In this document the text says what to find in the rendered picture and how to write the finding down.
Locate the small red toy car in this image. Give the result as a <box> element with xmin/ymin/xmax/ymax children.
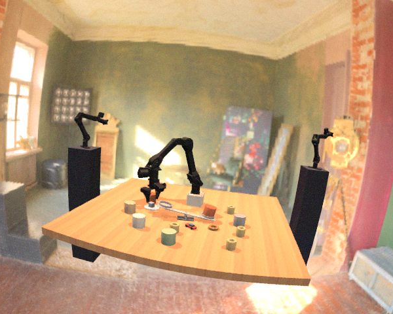
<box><xmin>185</xmin><ymin>223</ymin><xmax>197</xmax><ymax>230</ymax></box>

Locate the orange cylinder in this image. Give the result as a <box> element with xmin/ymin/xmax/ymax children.
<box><xmin>203</xmin><ymin>205</ymin><xmax>217</xmax><ymax>217</ymax></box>

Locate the orange ring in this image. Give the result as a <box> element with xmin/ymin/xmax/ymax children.
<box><xmin>208</xmin><ymin>224</ymin><xmax>219</xmax><ymax>231</ymax></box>

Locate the brown paper cup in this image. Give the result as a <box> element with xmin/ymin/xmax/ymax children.
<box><xmin>124</xmin><ymin>201</ymin><xmax>136</xmax><ymax>215</ymax></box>

